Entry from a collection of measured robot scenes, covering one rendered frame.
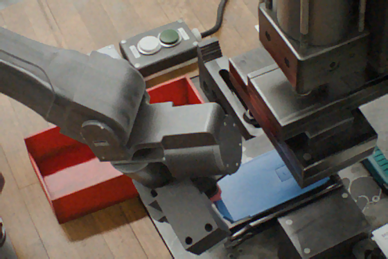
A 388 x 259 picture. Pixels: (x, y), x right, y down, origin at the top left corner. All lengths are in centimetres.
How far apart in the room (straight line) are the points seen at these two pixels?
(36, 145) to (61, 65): 41
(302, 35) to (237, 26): 58
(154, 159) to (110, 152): 5
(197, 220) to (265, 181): 21
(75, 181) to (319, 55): 49
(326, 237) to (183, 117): 29
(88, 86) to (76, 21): 62
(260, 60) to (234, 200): 17
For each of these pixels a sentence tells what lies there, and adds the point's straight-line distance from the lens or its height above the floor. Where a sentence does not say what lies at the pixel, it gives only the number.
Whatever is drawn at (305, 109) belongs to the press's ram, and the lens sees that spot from 94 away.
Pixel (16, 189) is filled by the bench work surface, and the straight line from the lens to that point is 126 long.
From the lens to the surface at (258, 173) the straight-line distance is 111.
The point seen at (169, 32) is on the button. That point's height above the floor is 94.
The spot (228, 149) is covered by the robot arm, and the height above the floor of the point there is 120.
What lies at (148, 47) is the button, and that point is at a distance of 134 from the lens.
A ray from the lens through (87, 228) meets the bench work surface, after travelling 120.
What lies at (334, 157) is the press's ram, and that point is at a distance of 95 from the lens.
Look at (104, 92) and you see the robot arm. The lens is 85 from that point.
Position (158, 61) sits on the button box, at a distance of 133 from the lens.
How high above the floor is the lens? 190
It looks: 49 degrees down
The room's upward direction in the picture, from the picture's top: 5 degrees counter-clockwise
